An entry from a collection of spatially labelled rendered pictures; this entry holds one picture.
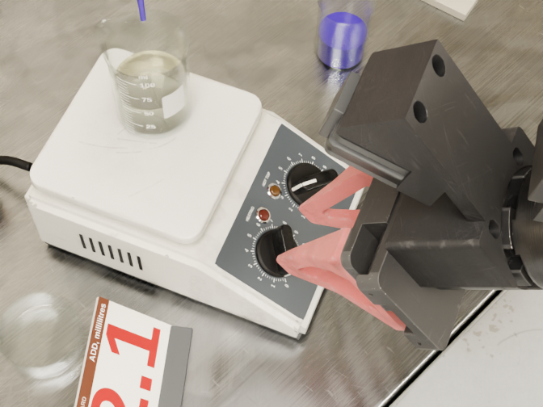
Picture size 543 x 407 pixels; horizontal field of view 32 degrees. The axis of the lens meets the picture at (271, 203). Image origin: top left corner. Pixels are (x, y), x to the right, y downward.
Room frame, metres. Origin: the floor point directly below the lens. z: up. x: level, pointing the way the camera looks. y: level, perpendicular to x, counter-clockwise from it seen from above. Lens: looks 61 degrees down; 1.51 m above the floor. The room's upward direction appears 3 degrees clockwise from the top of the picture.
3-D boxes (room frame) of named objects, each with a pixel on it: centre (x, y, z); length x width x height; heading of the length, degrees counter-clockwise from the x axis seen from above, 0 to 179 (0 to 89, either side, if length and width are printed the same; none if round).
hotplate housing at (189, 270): (0.33, 0.06, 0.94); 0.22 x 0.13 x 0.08; 71
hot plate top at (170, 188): (0.34, 0.08, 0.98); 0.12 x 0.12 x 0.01; 71
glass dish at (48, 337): (0.23, 0.15, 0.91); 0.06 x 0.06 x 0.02
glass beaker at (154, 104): (0.36, 0.08, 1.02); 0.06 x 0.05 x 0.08; 72
